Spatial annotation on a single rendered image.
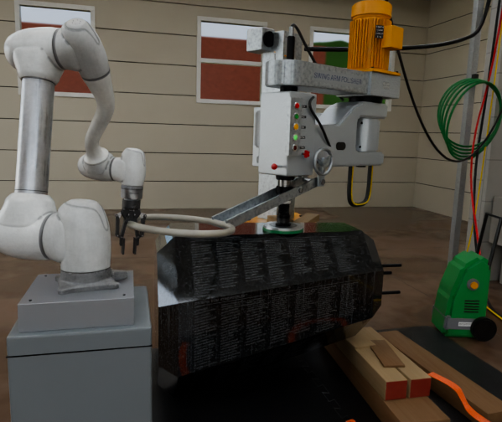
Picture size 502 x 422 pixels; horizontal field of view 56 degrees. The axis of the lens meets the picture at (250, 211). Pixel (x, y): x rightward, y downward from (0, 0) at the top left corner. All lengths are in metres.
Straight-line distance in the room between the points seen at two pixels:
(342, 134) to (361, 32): 0.63
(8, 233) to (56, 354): 0.41
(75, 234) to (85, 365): 0.39
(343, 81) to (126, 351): 1.81
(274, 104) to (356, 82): 0.55
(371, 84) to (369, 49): 0.21
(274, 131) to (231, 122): 6.23
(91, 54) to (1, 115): 7.06
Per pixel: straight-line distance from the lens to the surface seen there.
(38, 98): 1.71
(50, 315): 1.51
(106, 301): 1.48
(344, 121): 2.70
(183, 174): 8.55
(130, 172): 1.99
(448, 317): 3.66
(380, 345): 2.83
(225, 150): 8.64
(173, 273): 2.26
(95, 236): 1.54
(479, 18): 4.92
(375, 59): 2.94
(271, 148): 2.45
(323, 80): 2.55
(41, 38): 1.74
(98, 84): 1.74
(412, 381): 2.56
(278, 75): 2.41
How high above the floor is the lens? 1.38
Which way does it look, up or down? 9 degrees down
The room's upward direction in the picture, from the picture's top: 2 degrees clockwise
